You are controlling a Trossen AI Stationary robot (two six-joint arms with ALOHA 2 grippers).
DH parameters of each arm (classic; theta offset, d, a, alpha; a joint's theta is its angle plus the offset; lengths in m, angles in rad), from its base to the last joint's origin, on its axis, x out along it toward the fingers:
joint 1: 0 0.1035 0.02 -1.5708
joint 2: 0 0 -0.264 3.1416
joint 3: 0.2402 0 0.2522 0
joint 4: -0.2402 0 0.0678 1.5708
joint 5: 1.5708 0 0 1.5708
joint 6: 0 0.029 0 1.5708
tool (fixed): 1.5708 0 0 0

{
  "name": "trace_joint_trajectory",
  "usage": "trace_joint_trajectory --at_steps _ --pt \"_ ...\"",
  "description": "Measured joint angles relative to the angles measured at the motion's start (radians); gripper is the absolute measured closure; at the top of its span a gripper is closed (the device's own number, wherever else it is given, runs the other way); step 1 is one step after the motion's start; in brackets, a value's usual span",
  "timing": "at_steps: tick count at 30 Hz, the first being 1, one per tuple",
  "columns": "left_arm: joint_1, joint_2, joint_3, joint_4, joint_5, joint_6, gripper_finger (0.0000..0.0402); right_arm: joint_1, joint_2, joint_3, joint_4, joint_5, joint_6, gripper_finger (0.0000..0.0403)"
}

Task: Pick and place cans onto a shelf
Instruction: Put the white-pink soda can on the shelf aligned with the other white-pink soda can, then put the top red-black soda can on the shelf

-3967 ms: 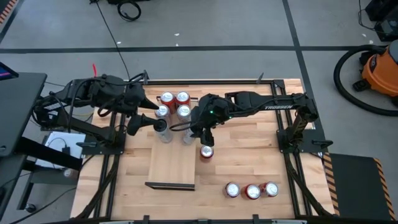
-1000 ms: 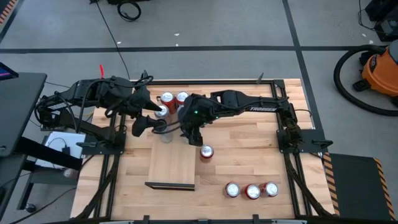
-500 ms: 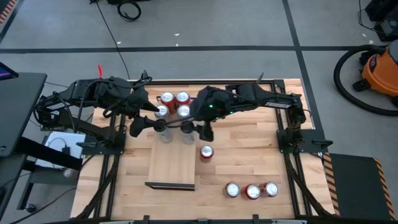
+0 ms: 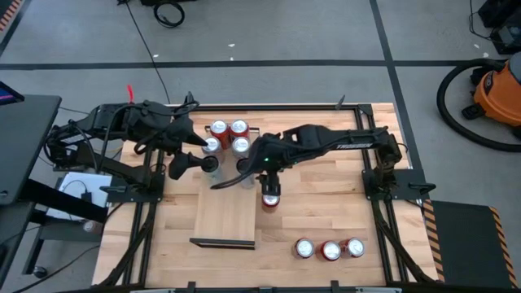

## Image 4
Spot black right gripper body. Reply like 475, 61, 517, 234
256, 134, 286, 176

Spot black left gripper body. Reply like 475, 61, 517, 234
160, 106, 192, 154

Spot tall Celsius can black lid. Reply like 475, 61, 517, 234
236, 157, 256, 189
201, 155, 223, 186

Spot silver soda can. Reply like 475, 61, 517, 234
231, 137, 252, 160
202, 137, 224, 160

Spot white box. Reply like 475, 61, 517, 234
46, 171, 113, 221

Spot black desk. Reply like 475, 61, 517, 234
0, 94, 110, 286

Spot computer screen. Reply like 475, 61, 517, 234
0, 80, 24, 106

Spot orange shop vacuum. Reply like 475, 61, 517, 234
436, 57, 521, 154
462, 52, 521, 139

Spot black mat hazard stripes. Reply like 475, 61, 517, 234
422, 199, 520, 292

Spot black equipment case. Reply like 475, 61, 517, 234
478, 0, 521, 56

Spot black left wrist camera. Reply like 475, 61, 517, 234
169, 153, 192, 181

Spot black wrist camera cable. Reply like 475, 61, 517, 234
209, 169, 260, 190

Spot black metal table frame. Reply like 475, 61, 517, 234
94, 91, 440, 293

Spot long black floor cable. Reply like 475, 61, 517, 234
117, 0, 172, 105

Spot coiled black cable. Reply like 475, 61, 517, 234
153, 2, 186, 28

